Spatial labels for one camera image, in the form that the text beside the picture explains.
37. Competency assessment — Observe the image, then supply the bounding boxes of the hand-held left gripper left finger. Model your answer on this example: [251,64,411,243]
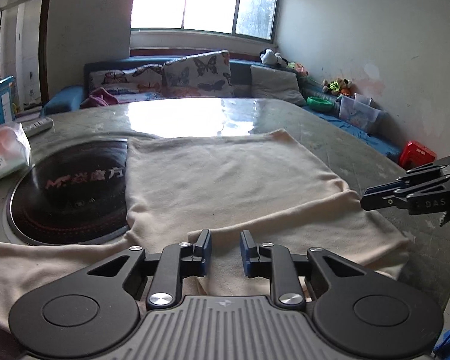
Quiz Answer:
[86,229,212,310]

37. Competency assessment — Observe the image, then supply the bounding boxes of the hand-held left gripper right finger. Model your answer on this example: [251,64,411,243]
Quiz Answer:
[240,230,364,312]

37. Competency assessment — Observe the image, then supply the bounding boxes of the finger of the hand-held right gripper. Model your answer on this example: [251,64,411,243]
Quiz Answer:
[397,156,450,183]
[361,174,450,212]

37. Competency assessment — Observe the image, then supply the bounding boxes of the cream sweatshirt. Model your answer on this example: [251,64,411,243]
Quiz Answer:
[0,127,411,331]

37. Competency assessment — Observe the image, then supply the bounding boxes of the red plastic stool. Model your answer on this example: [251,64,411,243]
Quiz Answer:
[398,140,438,171]

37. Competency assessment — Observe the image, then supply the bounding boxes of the clear plastic storage box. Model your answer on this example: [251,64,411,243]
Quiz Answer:
[337,93,385,134]

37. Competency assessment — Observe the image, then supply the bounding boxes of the green plastic bowl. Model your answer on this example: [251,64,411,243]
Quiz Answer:
[307,96,334,112]

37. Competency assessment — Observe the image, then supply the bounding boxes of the green-dressed plush toy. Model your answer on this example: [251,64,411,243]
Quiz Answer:
[322,78,344,95]

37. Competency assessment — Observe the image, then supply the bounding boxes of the round black induction cooktop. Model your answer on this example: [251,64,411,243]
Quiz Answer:
[5,137,132,246]

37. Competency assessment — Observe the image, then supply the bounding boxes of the pink plush toy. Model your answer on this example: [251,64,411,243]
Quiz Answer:
[289,61,310,77]

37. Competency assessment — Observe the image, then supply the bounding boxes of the grey cushion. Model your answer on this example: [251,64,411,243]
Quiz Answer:
[250,65,307,106]

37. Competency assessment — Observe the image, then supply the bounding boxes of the square butterfly print pillow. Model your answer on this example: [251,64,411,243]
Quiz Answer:
[163,50,235,99]

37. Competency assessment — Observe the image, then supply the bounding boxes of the panda plush toy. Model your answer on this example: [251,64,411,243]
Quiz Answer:
[260,49,289,69]

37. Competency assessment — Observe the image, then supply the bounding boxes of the purple cloth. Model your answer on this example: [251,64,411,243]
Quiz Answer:
[80,87,121,109]

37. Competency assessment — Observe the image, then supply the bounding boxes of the long butterfly print pillow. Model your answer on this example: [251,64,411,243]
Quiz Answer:
[88,64,165,103]

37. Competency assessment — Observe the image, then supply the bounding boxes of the blue corner sofa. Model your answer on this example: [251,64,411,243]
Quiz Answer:
[39,55,402,162]

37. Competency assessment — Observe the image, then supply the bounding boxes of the white remote control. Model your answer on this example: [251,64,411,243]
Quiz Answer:
[20,118,54,137]

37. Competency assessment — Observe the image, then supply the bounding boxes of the white pink tissue packet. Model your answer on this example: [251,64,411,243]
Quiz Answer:
[0,122,32,187]

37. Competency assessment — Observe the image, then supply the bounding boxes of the window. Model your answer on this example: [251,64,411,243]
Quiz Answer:
[129,0,282,42]

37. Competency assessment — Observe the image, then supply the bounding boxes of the blue cabinet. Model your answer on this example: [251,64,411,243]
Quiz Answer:
[0,76,16,126]

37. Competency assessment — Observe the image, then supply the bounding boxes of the dark wooden door frame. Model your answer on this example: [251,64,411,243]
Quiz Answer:
[0,0,57,128]

